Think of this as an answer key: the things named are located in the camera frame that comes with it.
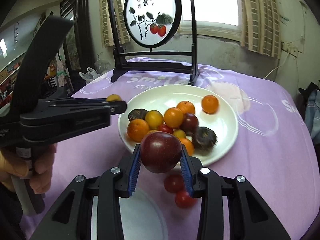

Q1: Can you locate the orange tangerine back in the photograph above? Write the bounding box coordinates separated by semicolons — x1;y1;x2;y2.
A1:
201;95;219;114

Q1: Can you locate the blue clothes pile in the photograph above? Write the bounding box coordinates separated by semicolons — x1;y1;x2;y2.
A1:
304;90;320;145

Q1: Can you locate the round painted screen black stand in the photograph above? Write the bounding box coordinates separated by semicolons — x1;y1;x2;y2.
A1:
108;0;199;85

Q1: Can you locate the white power cable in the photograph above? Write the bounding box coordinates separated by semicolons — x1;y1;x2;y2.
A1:
262;52;291;80

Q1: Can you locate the dark passion fruit small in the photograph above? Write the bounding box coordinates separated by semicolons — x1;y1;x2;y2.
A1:
128;108;149;121

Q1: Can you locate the white oval plate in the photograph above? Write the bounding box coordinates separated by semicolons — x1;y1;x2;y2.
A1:
118;85;239;166

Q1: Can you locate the wall power socket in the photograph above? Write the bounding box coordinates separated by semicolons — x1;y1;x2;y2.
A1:
281;42;298;58

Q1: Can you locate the red cherry tomato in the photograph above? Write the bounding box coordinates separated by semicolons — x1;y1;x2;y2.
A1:
175;191;197;209
164;174;184;193
158;124;174;134

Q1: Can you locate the beige checked curtain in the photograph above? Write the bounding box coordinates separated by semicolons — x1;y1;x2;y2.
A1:
99;0;130;48
241;0;281;59

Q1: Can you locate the green-yellow kumquat front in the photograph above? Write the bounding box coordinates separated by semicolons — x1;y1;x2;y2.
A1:
173;129;186;138

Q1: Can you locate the window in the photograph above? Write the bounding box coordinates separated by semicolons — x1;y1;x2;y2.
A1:
194;0;242;42

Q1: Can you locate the dark passion fruit with stem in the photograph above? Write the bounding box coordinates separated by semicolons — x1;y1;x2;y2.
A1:
192;127;217;151

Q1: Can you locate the beige checked curtain left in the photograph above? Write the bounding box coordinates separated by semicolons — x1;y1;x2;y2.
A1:
99;0;130;48

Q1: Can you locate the large orange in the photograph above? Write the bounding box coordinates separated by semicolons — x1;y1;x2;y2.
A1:
127;119;150;142

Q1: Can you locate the person's left hand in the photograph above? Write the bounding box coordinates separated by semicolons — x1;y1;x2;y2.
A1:
1;144;57;194

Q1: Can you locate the red cherry tomato right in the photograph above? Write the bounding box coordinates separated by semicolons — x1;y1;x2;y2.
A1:
175;191;197;209

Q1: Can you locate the red cherry tomato centre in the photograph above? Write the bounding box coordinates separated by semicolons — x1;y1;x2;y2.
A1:
158;124;174;134

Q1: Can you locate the orange tangerine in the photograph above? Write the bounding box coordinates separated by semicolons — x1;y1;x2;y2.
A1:
201;95;219;114
163;107;184;128
176;101;195;114

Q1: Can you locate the red cherry tomato back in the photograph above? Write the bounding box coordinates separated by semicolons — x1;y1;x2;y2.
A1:
164;174;184;193

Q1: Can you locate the beige checked curtain right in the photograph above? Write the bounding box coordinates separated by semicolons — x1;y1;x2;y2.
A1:
241;0;281;59

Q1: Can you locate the dark red plum front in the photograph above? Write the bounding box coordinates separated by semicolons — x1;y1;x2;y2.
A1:
180;113;199;136

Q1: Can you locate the purple tablecloth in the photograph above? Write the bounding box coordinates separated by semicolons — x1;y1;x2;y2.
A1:
19;56;320;240

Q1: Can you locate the white plastic bag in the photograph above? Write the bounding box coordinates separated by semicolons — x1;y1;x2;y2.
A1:
79;67;101;84

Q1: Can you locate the small yellow citrus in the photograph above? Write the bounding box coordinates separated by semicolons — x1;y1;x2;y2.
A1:
106;94;122;102

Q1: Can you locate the dark framed wall painting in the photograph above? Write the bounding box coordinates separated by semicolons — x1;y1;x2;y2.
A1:
60;0;94;92

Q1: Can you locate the dark red plum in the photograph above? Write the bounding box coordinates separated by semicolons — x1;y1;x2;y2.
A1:
180;113;199;136
140;132;182;173

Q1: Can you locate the orange tangerine hidden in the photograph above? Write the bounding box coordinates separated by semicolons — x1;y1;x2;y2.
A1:
179;138;195;156

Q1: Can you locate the dark red plum back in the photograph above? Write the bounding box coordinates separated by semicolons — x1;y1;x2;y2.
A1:
140;132;182;173

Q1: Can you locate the yellow orange citrus front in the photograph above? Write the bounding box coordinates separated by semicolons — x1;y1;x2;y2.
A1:
145;110;163;129

